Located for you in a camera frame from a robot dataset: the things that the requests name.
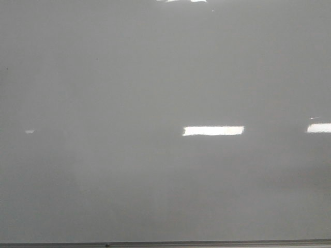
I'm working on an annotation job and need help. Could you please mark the white glossy whiteboard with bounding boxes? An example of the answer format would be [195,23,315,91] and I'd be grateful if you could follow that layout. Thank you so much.
[1,1,330,243]

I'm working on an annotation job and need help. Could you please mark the grey aluminium whiteboard frame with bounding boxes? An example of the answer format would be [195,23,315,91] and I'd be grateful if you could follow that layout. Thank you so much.
[1,239,330,247]

